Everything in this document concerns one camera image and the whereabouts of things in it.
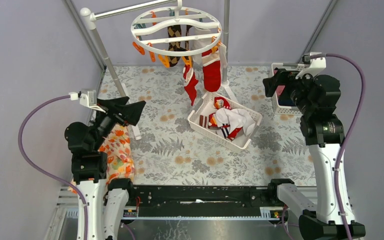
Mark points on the white basket with dark clothes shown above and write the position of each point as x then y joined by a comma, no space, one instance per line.
281,110

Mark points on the red santa sock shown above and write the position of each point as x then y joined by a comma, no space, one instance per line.
221,103

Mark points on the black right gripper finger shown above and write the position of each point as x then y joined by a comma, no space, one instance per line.
282,73
271,84

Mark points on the brown striped sock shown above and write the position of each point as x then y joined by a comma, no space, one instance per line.
204,121

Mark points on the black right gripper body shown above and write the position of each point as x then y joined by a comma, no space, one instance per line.
297,89

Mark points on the white round clip hanger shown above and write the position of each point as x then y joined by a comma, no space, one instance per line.
150,29

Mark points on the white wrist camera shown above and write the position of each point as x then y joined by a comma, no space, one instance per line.
87,98
315,63

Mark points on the red dotted sock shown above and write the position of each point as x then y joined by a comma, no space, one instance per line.
233,133

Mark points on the small red hanging sock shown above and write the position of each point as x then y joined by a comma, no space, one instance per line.
190,83

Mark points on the dark navy folded cloth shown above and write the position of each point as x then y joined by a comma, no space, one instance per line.
286,101

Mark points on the orange floral cloth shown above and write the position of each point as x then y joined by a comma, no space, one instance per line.
120,164

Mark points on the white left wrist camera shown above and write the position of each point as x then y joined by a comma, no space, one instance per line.
87,98

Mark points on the silver drying rack frame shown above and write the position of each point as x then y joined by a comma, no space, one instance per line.
90,18

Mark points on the brown argyle sock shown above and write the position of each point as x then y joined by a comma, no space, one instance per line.
175,31

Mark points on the pink folded cloth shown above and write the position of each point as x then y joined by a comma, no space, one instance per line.
279,90

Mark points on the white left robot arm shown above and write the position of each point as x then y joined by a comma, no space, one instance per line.
88,163

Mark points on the floral patterned table mat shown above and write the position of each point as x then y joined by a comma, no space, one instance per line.
170,152

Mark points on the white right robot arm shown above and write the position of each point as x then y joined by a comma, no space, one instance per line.
331,217

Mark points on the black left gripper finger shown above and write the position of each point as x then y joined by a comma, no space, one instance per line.
130,114
112,103

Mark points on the red white hanging sock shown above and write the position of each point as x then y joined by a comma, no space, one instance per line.
212,60

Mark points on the white sock basket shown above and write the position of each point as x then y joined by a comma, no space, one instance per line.
206,108

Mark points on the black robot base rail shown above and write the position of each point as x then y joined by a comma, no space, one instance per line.
201,202

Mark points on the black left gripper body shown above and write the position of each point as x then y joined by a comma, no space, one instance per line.
114,112

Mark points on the orange clothes clip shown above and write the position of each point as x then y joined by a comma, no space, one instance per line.
139,48
164,60

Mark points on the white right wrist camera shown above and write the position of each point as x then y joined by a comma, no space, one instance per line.
315,63

